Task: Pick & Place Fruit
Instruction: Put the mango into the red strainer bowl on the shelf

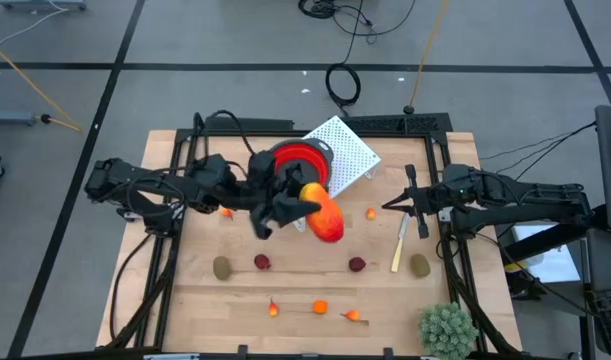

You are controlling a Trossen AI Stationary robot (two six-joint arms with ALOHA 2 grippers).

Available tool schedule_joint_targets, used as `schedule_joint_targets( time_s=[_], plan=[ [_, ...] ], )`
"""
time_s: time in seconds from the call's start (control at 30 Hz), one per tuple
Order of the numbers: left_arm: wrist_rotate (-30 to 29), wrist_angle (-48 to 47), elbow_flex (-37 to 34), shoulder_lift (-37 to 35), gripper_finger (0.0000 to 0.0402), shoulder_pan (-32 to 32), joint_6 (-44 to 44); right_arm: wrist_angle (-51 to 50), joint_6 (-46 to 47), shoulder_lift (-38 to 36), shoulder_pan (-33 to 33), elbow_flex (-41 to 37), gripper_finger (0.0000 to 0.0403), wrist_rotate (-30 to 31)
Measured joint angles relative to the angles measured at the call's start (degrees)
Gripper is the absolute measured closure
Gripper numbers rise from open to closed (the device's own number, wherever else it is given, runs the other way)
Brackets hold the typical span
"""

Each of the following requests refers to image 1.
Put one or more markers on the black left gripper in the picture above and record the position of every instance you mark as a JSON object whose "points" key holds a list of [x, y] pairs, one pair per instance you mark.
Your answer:
{"points": [[267, 200]]}

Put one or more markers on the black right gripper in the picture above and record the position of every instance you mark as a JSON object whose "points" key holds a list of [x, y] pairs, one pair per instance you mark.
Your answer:
{"points": [[422, 200]]}

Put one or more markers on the red collapsible colander bowl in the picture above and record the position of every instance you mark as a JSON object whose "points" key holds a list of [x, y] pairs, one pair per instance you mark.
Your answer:
{"points": [[305, 155]]}

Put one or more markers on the orange red mango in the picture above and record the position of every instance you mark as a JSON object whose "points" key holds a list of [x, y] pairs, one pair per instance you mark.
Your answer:
{"points": [[327, 220]]}

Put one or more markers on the brown kiwi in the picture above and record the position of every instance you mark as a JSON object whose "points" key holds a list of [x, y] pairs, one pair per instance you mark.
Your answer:
{"points": [[419, 265], [222, 268]]}

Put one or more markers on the dark red plum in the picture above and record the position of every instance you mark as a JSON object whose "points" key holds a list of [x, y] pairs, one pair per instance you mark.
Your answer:
{"points": [[356, 264], [262, 261]]}

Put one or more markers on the orange tangerine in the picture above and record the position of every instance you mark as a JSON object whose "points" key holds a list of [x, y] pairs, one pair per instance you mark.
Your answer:
{"points": [[320, 307]]}

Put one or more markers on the small orange fruit with stem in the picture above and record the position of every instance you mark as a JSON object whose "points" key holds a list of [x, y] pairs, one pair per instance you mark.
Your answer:
{"points": [[273, 309], [352, 315]]}

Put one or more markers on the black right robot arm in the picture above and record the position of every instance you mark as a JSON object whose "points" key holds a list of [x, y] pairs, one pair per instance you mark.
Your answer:
{"points": [[525, 200]]}

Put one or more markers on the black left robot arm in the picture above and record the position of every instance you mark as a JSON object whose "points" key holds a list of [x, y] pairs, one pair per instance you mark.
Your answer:
{"points": [[135, 177]]}

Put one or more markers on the white perforated metal stand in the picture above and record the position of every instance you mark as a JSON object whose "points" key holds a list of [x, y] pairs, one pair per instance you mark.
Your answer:
{"points": [[352, 150]]}

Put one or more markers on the black flat bar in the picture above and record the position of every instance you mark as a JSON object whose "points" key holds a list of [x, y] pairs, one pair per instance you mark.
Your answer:
{"points": [[265, 124]]}

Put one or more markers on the green artificial plant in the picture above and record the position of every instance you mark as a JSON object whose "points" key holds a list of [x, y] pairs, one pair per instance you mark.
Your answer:
{"points": [[447, 332]]}

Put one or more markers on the black diagonal beam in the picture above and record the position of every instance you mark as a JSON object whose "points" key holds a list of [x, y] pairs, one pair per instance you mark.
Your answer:
{"points": [[550, 239]]}

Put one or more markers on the grey rounded panel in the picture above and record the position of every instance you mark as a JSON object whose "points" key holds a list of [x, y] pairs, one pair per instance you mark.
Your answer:
{"points": [[610, 165]]}

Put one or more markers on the dark grey panel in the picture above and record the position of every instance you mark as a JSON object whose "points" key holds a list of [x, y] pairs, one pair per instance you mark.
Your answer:
{"points": [[607, 260]]}

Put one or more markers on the black keyboard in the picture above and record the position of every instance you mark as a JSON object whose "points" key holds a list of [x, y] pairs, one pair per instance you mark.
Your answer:
{"points": [[610, 320]]}

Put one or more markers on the grey stand base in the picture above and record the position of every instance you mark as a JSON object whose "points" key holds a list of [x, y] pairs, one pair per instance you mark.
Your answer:
{"points": [[40, 5], [10, 118]]}

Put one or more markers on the black table frame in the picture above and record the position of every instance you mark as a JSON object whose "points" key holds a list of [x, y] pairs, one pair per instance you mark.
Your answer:
{"points": [[395, 135]]}

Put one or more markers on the black perforated frame plate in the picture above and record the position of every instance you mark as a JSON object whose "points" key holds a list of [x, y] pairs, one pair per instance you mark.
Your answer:
{"points": [[410, 123]]}

